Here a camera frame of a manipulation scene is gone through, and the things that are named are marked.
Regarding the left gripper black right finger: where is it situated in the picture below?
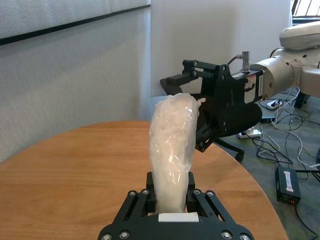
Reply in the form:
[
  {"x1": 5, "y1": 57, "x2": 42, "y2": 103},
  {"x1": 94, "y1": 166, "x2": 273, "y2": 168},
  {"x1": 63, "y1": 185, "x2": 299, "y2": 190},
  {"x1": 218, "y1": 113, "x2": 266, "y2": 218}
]
[{"x1": 185, "y1": 171, "x2": 225, "y2": 222}]

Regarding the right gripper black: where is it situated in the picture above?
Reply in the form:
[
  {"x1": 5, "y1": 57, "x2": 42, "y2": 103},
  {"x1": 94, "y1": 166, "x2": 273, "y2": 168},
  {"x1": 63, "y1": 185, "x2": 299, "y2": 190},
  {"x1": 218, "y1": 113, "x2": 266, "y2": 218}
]
[{"x1": 166, "y1": 59, "x2": 264, "y2": 153}]

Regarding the black floor cable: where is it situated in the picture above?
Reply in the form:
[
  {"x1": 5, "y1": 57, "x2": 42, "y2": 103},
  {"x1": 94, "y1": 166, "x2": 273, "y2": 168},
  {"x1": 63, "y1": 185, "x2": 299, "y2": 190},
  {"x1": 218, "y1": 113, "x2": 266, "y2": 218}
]
[{"x1": 252, "y1": 137, "x2": 294, "y2": 166}]

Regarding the black wall rail strip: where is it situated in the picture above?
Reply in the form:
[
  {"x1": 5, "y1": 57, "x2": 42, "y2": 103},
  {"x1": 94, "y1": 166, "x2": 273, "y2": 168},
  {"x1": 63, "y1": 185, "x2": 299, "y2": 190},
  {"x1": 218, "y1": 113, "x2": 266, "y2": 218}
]
[{"x1": 0, "y1": 3, "x2": 152, "y2": 47}]

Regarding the white floor cable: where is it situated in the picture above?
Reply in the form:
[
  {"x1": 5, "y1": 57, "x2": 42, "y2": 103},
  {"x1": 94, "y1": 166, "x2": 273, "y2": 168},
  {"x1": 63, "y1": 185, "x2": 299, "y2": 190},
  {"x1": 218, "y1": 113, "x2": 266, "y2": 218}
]
[{"x1": 257, "y1": 117, "x2": 320, "y2": 171}]

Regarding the white power strip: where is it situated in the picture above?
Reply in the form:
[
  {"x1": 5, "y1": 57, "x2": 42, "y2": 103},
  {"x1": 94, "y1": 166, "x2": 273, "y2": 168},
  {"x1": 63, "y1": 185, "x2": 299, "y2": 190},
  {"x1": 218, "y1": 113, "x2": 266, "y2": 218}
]
[
  {"x1": 266, "y1": 99, "x2": 285, "y2": 111},
  {"x1": 236, "y1": 126, "x2": 264, "y2": 140}
]

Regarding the black office chair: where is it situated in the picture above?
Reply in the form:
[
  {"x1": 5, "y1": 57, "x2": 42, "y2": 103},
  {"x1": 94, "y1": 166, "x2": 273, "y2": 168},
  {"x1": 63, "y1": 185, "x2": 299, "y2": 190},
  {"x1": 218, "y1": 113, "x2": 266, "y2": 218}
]
[{"x1": 159, "y1": 76, "x2": 263, "y2": 163}]

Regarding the black adapter cable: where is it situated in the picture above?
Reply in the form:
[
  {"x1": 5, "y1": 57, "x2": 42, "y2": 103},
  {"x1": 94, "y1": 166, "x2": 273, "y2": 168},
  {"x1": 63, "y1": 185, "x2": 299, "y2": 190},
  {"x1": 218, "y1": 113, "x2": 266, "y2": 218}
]
[{"x1": 294, "y1": 202, "x2": 320, "y2": 238}]

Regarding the white plastic-wrapped sandbag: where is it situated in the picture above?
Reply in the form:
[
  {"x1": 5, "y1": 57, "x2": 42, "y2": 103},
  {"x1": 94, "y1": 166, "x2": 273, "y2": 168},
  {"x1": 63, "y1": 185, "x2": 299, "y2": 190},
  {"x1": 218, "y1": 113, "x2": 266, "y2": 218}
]
[{"x1": 147, "y1": 92, "x2": 207, "y2": 214}]

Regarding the white partition board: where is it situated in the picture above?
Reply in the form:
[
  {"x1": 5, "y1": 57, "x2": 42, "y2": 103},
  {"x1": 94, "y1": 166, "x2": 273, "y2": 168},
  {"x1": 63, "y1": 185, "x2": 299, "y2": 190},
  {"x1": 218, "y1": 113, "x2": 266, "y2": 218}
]
[{"x1": 149, "y1": 0, "x2": 293, "y2": 101}]

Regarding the window with dark frame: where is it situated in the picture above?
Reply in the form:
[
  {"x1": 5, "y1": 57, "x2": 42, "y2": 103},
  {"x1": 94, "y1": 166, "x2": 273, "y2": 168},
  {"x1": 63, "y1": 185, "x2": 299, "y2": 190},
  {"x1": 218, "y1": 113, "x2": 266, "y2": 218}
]
[{"x1": 289, "y1": 0, "x2": 320, "y2": 26}]

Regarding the black power adapter box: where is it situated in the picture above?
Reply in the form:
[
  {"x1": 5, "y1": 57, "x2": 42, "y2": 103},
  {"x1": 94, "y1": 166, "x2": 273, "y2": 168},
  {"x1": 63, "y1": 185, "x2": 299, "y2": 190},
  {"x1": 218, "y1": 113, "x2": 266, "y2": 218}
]
[{"x1": 274, "y1": 166, "x2": 302, "y2": 206}]

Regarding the grey cable with metal plug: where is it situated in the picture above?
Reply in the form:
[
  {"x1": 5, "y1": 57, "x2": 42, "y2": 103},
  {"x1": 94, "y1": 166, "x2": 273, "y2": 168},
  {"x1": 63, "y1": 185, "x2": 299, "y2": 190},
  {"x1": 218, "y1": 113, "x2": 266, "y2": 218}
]
[{"x1": 226, "y1": 50, "x2": 252, "y2": 74}]

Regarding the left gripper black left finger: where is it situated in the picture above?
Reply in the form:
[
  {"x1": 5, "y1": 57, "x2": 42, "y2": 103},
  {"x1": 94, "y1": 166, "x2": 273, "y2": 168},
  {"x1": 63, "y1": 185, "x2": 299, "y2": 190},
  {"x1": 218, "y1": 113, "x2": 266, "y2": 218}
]
[{"x1": 121, "y1": 171, "x2": 158, "y2": 221}]

